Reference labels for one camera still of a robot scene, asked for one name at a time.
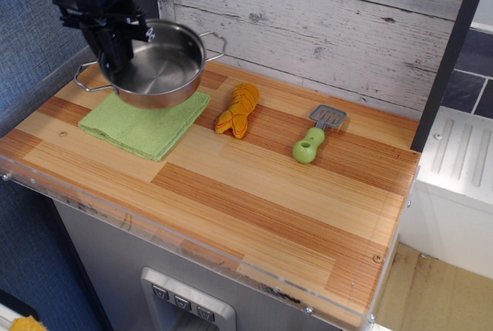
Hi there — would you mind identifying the white plastic sink unit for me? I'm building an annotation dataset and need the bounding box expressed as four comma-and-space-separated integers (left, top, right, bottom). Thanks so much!
400, 107, 492, 278

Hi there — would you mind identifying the orange plush shrimp toy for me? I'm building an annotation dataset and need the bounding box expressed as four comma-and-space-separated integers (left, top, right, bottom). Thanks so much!
215, 83, 260, 139

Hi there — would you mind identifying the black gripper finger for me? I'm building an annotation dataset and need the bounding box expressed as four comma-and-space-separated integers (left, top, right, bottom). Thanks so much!
98, 28, 133, 72

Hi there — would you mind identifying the stainless steel pot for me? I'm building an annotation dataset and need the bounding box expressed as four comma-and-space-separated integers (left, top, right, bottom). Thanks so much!
73, 19, 227, 109

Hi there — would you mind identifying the silver dispenser panel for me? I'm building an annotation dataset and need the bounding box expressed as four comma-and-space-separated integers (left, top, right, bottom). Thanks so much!
140, 267, 236, 330

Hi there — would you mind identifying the green folded cloth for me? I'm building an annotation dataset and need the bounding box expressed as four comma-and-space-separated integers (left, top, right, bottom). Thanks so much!
79, 92, 210, 162

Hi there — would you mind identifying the green grey toy spatula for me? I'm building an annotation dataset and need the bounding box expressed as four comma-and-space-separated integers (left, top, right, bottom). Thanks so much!
292, 104, 347, 164

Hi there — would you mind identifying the dark right shelf post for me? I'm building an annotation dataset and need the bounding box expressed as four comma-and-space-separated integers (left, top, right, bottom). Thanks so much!
411, 0, 480, 152

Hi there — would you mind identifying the yellow object bottom left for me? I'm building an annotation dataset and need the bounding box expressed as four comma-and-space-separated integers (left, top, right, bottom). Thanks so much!
9, 316, 47, 331

